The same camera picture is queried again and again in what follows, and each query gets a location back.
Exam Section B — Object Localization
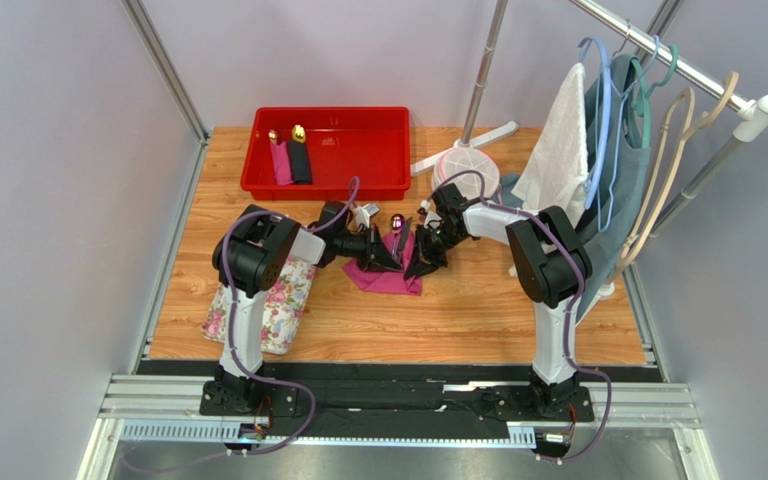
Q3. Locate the pink rolled napkin bundle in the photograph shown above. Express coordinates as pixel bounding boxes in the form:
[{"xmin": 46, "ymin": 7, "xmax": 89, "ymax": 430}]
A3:
[{"xmin": 268, "ymin": 130, "xmax": 294, "ymax": 186}]

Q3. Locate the purple cable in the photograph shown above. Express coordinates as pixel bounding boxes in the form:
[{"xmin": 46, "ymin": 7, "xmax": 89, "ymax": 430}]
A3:
[
  {"xmin": 420, "ymin": 169, "xmax": 615, "ymax": 465},
  {"xmin": 220, "ymin": 175, "xmax": 362, "ymax": 467}
]

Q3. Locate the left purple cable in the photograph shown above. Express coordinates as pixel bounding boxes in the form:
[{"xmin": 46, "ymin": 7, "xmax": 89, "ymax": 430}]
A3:
[{"xmin": 220, "ymin": 175, "xmax": 362, "ymax": 467}]

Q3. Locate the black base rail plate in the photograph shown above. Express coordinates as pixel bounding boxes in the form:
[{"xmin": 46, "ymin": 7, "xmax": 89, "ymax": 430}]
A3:
[{"xmin": 199, "ymin": 362, "xmax": 595, "ymax": 440}]

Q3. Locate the metal clothes rack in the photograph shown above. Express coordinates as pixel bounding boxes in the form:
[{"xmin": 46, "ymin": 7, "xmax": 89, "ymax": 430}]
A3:
[{"xmin": 410, "ymin": 0, "xmax": 768, "ymax": 297}]

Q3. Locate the green hanger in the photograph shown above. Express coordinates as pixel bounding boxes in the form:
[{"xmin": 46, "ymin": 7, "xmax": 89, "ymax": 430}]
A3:
[{"xmin": 631, "ymin": 35, "xmax": 679, "ymax": 149}]

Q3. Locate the black rolled napkin bundle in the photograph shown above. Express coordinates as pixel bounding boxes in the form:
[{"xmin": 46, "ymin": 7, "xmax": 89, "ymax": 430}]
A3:
[{"xmin": 287, "ymin": 125, "xmax": 313, "ymax": 185}]

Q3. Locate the white towel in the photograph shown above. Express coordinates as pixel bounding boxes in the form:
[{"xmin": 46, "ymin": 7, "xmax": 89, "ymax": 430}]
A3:
[{"xmin": 503, "ymin": 63, "xmax": 589, "ymax": 225}]

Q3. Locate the floral tray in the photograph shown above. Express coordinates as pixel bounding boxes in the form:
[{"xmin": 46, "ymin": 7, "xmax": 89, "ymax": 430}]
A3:
[{"xmin": 201, "ymin": 256, "xmax": 316, "ymax": 355}]

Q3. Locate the white round mesh basket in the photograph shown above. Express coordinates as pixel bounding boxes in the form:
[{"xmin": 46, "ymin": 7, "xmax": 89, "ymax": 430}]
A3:
[{"xmin": 431, "ymin": 147, "xmax": 500, "ymax": 199}]

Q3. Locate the beige hanger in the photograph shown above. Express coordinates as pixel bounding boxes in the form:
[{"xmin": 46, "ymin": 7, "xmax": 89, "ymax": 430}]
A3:
[
  {"xmin": 616, "ymin": 71, "xmax": 740, "ymax": 271},
  {"xmin": 616, "ymin": 88, "xmax": 696, "ymax": 273}
]

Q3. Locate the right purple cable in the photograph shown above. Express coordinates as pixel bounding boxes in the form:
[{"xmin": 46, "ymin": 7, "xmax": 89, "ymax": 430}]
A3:
[{"xmin": 420, "ymin": 169, "xmax": 615, "ymax": 465}]

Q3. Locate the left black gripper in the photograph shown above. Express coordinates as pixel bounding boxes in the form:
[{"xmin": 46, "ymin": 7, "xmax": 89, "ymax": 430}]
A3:
[{"xmin": 333, "ymin": 223, "xmax": 402, "ymax": 272}]

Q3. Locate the blue-grey garment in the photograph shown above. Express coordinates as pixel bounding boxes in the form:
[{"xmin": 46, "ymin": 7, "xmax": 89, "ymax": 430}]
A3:
[{"xmin": 501, "ymin": 54, "xmax": 650, "ymax": 302}]

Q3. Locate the red plastic bin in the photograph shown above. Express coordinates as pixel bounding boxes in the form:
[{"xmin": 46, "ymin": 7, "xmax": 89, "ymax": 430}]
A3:
[{"xmin": 239, "ymin": 106, "xmax": 412, "ymax": 201}]

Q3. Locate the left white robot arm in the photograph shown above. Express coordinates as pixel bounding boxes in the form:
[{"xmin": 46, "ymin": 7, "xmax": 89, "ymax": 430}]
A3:
[{"xmin": 213, "ymin": 201, "xmax": 402, "ymax": 403}]

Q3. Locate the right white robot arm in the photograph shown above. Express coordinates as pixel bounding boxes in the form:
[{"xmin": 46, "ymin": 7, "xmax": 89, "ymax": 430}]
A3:
[{"xmin": 405, "ymin": 184, "xmax": 593, "ymax": 405}]

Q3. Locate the iridescent purple spoon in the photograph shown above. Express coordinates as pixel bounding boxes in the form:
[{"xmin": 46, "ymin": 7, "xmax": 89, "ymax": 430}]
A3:
[{"xmin": 390, "ymin": 214, "xmax": 406, "ymax": 261}]

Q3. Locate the blue hanger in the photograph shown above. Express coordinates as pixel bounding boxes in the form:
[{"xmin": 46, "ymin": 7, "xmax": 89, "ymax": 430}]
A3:
[{"xmin": 578, "ymin": 36, "xmax": 613, "ymax": 210}]

